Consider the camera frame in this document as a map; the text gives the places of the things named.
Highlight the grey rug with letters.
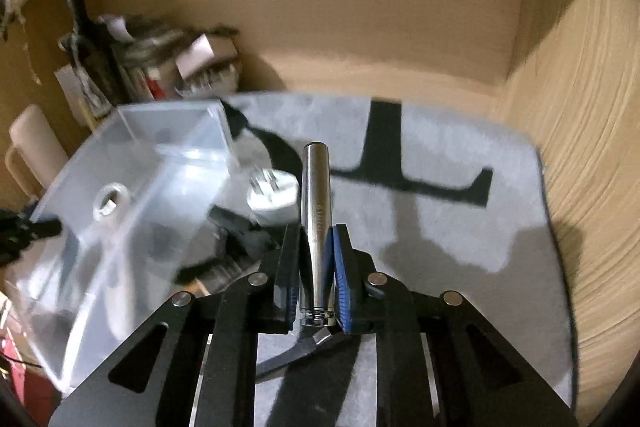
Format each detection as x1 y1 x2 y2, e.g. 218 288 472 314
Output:
224 93 576 404

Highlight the clear plastic storage bin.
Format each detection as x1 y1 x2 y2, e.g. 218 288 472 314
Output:
8 101 235 393

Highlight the white bowl of stones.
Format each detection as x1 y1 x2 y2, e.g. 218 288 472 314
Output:
176 62 242 100

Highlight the small white cardboard box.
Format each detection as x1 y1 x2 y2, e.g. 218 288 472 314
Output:
176 34 238 79

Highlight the pink mug with handle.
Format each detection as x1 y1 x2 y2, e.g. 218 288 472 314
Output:
4 104 68 198

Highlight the black gold lighter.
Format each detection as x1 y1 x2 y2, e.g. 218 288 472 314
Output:
174 255 259 297

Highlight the dark wine bottle elephant label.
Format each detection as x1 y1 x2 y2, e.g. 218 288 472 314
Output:
66 0 131 106

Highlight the white plug adapter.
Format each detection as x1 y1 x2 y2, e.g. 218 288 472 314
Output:
246 168 299 228

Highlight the silver metal tube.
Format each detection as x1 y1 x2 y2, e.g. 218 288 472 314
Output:
299 142 335 327

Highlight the white handheld facial massager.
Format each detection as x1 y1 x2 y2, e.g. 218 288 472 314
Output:
92 182 132 221

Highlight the stack of books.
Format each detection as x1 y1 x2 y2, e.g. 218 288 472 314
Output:
112 20 202 103

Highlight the white handwritten note paper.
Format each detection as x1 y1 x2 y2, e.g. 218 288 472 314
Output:
54 65 90 128

